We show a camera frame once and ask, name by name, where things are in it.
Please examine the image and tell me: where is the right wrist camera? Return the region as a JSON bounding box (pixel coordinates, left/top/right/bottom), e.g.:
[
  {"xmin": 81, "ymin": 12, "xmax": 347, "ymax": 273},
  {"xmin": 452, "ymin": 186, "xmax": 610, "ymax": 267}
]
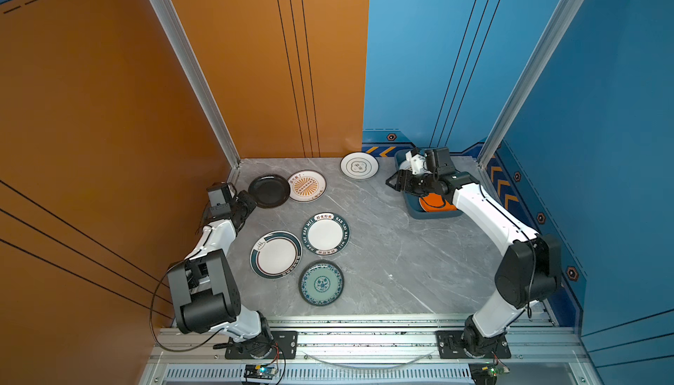
[{"xmin": 399, "ymin": 148, "xmax": 429, "ymax": 175}]

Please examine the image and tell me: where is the orange plate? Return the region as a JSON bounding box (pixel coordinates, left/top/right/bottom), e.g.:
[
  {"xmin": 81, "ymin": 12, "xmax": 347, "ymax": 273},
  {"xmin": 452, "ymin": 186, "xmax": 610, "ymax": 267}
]
[{"xmin": 419, "ymin": 193, "xmax": 457, "ymax": 213}]

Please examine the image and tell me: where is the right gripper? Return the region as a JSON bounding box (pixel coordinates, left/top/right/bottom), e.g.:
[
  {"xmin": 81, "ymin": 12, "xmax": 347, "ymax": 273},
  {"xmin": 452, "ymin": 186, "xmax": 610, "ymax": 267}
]
[{"xmin": 384, "ymin": 169, "xmax": 438, "ymax": 196}]

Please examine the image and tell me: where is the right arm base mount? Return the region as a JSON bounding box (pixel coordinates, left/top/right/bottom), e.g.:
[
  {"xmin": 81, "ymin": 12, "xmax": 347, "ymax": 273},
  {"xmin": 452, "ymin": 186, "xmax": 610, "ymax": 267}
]
[{"xmin": 435, "ymin": 330, "xmax": 512, "ymax": 360}]

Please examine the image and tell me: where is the hao shi wei plate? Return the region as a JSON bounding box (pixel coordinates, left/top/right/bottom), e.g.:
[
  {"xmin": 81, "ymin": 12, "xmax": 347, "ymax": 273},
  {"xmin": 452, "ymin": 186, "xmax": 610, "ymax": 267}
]
[{"xmin": 301, "ymin": 212, "xmax": 350, "ymax": 256}]

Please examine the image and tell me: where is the green circuit board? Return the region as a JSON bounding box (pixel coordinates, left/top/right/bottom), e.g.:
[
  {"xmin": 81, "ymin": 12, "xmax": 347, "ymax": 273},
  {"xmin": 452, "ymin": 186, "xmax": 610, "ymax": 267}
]
[
  {"xmin": 469, "ymin": 365, "xmax": 510, "ymax": 385},
  {"xmin": 242, "ymin": 365, "xmax": 280, "ymax": 384}
]

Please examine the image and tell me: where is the far sunburst pattern plate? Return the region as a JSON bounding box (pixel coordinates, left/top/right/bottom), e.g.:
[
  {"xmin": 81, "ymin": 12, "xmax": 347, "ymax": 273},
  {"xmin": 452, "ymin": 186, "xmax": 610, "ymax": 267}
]
[{"xmin": 288, "ymin": 170, "xmax": 326, "ymax": 202}]

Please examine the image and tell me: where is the black plate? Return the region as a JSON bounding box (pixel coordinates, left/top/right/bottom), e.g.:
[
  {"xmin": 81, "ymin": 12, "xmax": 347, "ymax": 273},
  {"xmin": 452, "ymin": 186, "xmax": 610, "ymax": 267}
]
[{"xmin": 247, "ymin": 174, "xmax": 291, "ymax": 209}]

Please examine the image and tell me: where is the left green circuit board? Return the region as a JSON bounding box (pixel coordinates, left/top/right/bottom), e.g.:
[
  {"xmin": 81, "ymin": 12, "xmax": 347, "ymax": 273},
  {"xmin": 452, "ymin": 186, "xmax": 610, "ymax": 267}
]
[{"xmin": 242, "ymin": 365, "xmax": 280, "ymax": 384}]

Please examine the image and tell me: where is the teal floral pattern plate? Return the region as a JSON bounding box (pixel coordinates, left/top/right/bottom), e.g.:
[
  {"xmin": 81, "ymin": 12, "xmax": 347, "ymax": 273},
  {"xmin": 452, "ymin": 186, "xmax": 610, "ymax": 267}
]
[{"xmin": 298, "ymin": 260, "xmax": 345, "ymax": 307}]

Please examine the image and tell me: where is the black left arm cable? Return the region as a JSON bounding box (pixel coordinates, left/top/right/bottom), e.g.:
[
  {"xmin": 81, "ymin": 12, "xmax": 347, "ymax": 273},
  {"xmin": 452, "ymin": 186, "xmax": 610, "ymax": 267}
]
[{"xmin": 148, "ymin": 263, "xmax": 227, "ymax": 353}]

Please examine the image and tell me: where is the teal plastic bin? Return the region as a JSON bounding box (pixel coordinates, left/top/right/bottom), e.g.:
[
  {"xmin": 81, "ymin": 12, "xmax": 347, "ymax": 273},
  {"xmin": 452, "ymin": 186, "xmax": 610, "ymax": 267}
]
[{"xmin": 393, "ymin": 147, "xmax": 464, "ymax": 221}]

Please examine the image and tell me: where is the right green circuit board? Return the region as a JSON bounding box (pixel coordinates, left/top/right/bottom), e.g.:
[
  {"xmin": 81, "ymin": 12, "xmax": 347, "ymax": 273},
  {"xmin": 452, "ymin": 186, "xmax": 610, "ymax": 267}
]
[{"xmin": 469, "ymin": 365, "xmax": 510, "ymax": 385}]

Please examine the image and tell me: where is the green red rimmed plate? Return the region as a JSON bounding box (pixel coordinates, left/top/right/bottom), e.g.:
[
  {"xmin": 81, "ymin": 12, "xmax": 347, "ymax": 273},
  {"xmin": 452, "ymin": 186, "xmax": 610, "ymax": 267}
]
[{"xmin": 250, "ymin": 230, "xmax": 303, "ymax": 280}]

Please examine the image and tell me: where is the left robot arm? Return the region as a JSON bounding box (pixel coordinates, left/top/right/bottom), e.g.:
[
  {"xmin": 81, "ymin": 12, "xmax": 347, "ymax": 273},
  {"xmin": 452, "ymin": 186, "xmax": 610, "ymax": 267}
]
[{"xmin": 167, "ymin": 183, "xmax": 263, "ymax": 343}]

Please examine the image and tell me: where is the white clover pattern plate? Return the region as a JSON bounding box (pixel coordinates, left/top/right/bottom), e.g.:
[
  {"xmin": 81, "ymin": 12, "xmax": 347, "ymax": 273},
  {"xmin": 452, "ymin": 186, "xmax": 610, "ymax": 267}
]
[{"xmin": 340, "ymin": 152, "xmax": 379, "ymax": 180}]

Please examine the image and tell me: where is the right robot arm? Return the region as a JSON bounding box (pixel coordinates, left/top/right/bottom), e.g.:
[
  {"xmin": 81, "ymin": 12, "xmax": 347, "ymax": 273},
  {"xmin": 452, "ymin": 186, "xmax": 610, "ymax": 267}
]
[{"xmin": 386, "ymin": 148, "xmax": 563, "ymax": 346}]

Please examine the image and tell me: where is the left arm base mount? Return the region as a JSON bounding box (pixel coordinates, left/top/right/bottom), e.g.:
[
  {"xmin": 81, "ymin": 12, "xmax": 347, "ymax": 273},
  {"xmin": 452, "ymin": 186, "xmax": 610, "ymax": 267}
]
[{"xmin": 225, "ymin": 331, "xmax": 298, "ymax": 361}]

